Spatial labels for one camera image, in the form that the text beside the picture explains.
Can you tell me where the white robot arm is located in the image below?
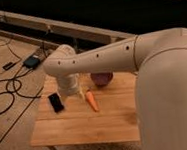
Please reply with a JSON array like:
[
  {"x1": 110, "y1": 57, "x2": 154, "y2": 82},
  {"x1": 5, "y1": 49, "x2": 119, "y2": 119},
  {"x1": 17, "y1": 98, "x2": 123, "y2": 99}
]
[{"x1": 44, "y1": 28, "x2": 187, "y2": 150}]

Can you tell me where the dark purple bowl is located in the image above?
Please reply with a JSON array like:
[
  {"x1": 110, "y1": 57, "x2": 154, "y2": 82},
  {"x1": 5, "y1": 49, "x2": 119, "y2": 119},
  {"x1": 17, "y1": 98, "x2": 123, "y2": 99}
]
[{"x1": 90, "y1": 73, "x2": 113, "y2": 87}]

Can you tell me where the orange carrot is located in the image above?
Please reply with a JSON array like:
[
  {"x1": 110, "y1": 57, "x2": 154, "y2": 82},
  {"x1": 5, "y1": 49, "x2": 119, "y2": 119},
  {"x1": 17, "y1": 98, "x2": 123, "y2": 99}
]
[{"x1": 85, "y1": 91, "x2": 100, "y2": 112}]

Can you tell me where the wooden table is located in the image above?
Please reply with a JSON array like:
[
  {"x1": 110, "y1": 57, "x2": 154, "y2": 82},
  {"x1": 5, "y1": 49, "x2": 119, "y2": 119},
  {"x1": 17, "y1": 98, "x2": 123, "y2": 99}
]
[{"x1": 30, "y1": 72, "x2": 140, "y2": 150}]

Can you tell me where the black phone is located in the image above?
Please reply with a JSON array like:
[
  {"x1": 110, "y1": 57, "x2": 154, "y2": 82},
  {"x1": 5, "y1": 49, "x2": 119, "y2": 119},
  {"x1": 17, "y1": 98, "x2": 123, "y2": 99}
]
[{"x1": 48, "y1": 94, "x2": 64, "y2": 113}]

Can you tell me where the dark power adapter box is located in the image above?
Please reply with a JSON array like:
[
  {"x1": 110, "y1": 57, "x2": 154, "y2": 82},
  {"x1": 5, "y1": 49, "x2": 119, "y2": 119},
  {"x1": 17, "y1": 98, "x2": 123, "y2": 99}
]
[{"x1": 23, "y1": 56, "x2": 40, "y2": 69}]

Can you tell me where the small black device on floor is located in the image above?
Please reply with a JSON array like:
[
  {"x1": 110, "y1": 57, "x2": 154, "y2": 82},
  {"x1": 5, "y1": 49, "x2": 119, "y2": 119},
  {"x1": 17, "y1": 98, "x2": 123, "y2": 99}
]
[{"x1": 3, "y1": 62, "x2": 15, "y2": 71}]

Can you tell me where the black cable on floor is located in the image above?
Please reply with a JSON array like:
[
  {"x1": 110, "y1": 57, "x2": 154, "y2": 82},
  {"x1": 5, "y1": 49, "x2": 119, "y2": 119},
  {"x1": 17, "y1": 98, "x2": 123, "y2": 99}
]
[{"x1": 0, "y1": 30, "x2": 58, "y2": 150}]

